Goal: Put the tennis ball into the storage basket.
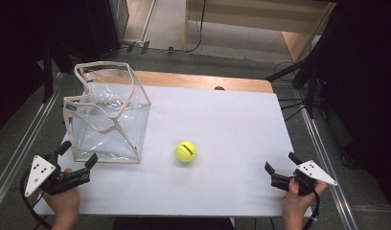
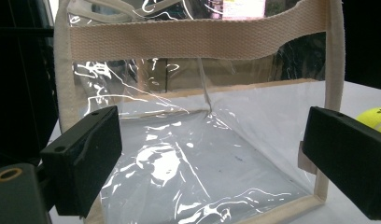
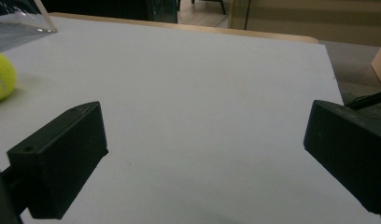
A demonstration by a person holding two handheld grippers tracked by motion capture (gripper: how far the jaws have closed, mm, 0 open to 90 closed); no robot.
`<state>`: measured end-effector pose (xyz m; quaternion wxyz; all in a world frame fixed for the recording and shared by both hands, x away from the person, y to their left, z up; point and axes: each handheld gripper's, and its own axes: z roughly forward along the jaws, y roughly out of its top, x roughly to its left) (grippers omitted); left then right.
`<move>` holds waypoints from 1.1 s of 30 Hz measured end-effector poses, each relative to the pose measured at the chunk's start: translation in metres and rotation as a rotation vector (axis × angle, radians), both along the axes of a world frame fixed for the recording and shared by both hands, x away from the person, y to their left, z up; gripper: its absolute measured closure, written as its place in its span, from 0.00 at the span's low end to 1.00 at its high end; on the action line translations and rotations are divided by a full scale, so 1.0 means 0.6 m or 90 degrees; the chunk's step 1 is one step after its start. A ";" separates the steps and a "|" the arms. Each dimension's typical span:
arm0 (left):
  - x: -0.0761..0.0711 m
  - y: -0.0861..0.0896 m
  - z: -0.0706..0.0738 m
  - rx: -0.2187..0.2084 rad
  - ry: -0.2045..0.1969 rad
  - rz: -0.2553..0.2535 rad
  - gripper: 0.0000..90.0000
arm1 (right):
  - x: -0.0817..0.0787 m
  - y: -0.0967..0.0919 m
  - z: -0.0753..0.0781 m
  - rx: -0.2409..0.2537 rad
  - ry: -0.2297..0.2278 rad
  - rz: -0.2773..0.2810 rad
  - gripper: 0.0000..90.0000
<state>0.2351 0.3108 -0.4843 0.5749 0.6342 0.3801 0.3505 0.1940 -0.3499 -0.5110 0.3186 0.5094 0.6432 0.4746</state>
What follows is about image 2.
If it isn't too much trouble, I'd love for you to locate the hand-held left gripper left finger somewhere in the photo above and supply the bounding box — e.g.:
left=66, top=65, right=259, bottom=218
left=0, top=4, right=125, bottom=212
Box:
left=39, top=105, right=123, bottom=218

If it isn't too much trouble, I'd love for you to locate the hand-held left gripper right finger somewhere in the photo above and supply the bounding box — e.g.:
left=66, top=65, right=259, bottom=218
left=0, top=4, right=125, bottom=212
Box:
left=302, top=105, right=381, bottom=221

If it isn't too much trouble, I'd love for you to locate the clear bag with beige trim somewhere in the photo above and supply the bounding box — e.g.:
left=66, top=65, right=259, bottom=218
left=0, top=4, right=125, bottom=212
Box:
left=53, top=0, right=346, bottom=224

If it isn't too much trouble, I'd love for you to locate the yellow tennis ball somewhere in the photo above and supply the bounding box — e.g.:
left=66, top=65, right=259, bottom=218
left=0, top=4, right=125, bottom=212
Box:
left=355, top=106, right=381, bottom=136

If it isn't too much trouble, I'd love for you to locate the bright monitor screen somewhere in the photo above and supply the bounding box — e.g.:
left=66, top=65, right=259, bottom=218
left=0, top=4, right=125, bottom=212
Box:
left=221, top=0, right=267, bottom=21

